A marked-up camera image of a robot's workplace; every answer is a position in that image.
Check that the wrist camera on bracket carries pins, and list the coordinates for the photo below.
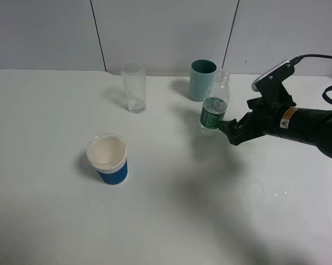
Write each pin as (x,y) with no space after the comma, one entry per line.
(271,87)

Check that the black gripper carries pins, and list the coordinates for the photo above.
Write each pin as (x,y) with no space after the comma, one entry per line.
(262,120)

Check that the clear tall drinking glass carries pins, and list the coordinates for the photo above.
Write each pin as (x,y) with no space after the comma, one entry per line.
(134,82)

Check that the blue white paper cup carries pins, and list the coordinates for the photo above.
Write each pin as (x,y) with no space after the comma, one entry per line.
(107,153)

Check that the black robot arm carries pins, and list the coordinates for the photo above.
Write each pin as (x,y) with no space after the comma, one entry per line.
(283,120)

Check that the teal cylindrical cup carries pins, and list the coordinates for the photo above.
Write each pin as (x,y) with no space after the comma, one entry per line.
(201,77)

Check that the clear bottle green label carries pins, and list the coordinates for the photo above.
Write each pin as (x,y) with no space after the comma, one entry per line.
(216,101)

